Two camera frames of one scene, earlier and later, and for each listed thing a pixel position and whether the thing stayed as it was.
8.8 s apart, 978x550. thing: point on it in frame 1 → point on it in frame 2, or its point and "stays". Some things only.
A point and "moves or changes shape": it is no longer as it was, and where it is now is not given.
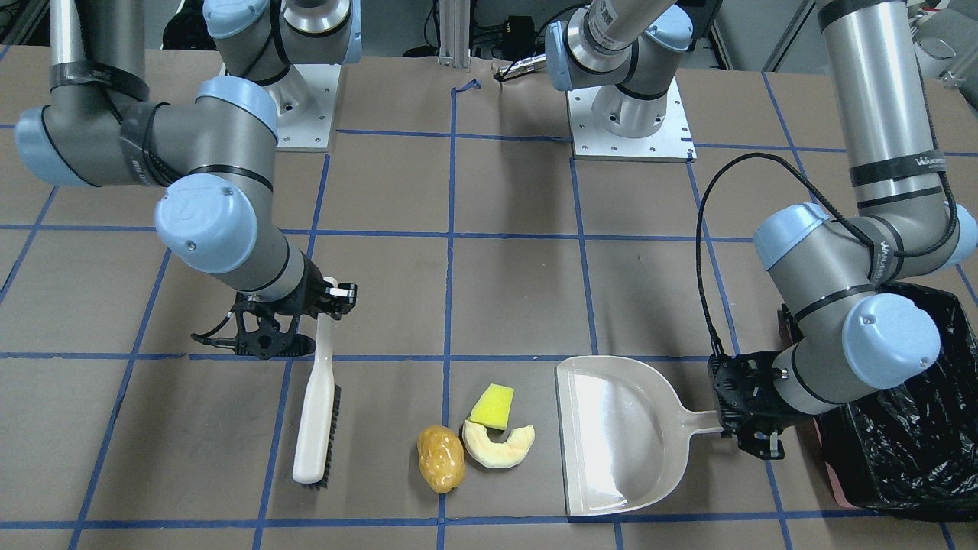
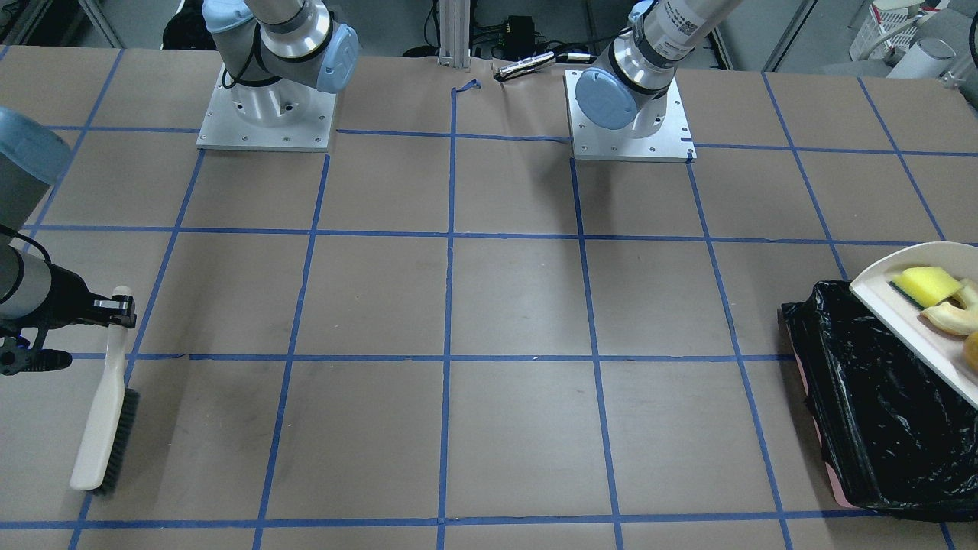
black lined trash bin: [909, 451] stays
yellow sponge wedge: [493, 407] → [924, 286]
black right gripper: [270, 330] → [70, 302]
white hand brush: [318, 441] → [111, 435]
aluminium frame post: [454, 33] stays
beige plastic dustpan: [624, 433] moves or changes shape
